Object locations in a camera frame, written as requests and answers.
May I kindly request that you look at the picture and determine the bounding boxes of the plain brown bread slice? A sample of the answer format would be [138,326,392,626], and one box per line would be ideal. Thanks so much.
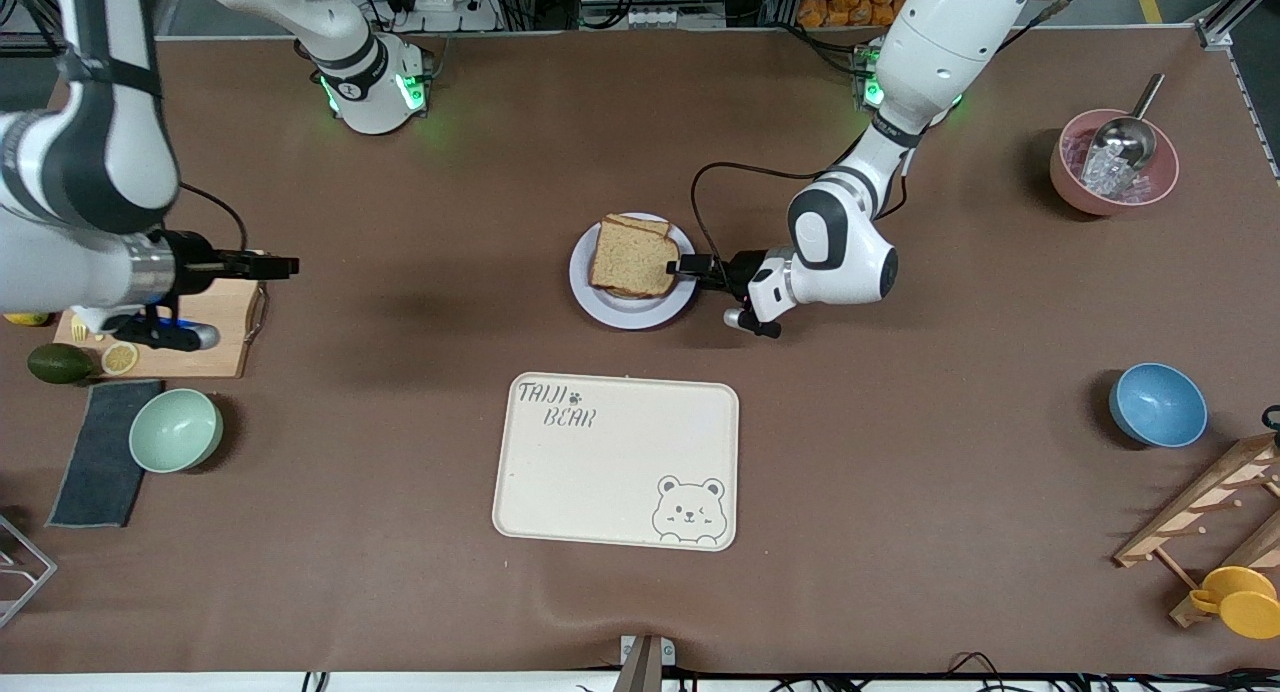
[588,222,678,300]

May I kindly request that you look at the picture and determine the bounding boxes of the pale lavender round plate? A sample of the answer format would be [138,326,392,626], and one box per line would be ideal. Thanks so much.
[569,212,699,330]

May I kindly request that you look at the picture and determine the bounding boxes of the toast slice under egg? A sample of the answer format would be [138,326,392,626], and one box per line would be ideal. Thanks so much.
[603,213,673,239]

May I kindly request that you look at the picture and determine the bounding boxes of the wooden cutting board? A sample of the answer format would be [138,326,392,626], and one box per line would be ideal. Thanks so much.
[54,277,270,379]

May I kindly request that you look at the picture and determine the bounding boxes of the dark green avocado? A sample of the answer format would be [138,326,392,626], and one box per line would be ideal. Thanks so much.
[27,343,96,385]

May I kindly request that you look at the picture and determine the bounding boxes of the mint green bowl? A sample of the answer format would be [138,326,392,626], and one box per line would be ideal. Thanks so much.
[129,388,224,474]

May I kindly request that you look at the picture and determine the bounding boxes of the dark grey cloth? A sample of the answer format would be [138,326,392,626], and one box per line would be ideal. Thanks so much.
[47,379,166,529]

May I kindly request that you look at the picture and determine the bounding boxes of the cream tray with bear print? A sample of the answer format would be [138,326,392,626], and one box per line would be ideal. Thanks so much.
[492,372,740,552]

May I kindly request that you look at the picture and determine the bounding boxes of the long white power strip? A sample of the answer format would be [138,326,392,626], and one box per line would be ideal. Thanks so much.
[580,5,726,31]

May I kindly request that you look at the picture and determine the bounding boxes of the white power strip with plugs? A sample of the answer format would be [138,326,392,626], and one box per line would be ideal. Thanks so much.
[385,0,501,31]

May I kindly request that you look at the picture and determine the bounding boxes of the pink bowl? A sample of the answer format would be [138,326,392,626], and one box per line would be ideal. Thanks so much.
[1049,109,1180,217]

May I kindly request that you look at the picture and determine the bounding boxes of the clear ice cubes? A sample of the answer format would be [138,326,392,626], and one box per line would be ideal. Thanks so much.
[1078,147,1151,199]

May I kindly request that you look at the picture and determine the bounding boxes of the metal scoop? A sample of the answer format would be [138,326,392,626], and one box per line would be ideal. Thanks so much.
[1090,73,1167,171]

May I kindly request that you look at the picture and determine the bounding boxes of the blue bowl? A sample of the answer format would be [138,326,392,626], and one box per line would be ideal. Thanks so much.
[1108,362,1209,449]

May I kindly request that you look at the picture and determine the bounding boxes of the wooden cup rack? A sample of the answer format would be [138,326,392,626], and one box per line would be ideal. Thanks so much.
[1113,434,1280,629]

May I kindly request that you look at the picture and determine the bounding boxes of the yellow cup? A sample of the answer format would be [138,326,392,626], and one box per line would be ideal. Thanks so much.
[1188,566,1280,640]

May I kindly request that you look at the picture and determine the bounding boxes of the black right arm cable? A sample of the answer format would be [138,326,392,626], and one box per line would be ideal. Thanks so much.
[177,181,250,256]

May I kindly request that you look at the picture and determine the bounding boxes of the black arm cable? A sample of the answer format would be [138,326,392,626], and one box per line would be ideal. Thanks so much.
[691,161,833,265]
[177,181,250,256]

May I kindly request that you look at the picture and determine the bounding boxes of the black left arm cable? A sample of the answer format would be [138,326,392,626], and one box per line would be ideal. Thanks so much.
[691,161,833,265]

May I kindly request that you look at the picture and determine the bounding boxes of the metal wire rack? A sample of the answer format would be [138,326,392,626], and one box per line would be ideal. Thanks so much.
[0,515,58,630]

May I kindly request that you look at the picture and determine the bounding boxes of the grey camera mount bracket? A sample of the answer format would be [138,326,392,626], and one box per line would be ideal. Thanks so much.
[612,634,677,692]

